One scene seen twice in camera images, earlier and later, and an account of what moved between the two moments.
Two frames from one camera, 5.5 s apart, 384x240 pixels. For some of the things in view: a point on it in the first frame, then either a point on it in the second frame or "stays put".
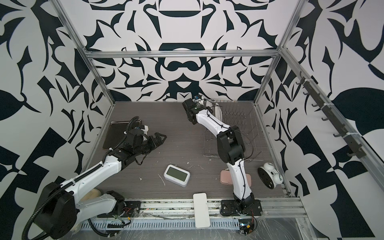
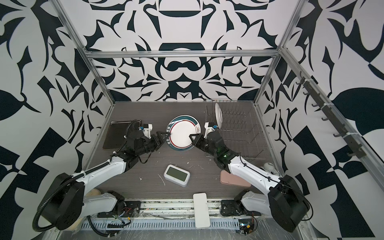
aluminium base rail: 175,214 stays put
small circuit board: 246,226 stays put
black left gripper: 159,141 stays put
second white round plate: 218,112 stays put
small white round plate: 207,103 to 180,128
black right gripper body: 190,120 to 205,144
